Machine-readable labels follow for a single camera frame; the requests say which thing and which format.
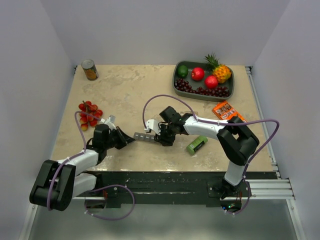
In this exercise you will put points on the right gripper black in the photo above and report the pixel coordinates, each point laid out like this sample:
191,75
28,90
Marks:
161,138

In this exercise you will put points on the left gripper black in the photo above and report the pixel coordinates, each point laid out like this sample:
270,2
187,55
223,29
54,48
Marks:
124,139

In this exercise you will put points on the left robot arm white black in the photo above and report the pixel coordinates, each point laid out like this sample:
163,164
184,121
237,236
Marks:
58,182

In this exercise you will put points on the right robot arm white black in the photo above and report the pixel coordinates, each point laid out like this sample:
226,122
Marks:
237,141

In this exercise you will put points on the green cylindrical bottle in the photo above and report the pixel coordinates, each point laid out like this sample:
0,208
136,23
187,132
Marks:
196,144

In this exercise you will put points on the red cherry tomato bunch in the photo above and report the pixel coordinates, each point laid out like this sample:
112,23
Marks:
90,114

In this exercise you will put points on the dark red grape bunch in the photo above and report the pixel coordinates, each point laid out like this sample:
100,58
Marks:
184,86

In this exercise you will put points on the dark green tray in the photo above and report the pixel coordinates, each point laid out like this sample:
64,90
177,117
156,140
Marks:
230,83

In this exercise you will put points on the orange snack packet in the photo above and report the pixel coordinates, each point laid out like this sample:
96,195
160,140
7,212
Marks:
224,111

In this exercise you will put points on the green lime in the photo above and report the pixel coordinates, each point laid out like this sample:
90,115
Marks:
182,71

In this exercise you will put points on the red apple left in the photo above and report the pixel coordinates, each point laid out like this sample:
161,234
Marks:
197,74

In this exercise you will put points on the red apple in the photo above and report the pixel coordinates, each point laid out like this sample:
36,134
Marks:
197,74
211,82

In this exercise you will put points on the red apple right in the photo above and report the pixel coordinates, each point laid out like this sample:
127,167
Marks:
211,82

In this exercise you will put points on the small pineapple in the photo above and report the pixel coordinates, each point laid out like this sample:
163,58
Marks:
218,70

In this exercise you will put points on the tin can orange label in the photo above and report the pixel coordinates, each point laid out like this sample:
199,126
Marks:
90,69

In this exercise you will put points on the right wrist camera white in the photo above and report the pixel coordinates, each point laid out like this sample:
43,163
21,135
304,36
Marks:
152,125

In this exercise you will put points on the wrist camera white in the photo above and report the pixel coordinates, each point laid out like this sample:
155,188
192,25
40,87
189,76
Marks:
110,122
152,125

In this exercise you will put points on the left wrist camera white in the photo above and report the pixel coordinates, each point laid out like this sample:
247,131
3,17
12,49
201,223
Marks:
110,122

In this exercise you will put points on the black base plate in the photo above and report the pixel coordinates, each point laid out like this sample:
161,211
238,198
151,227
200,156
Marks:
166,188

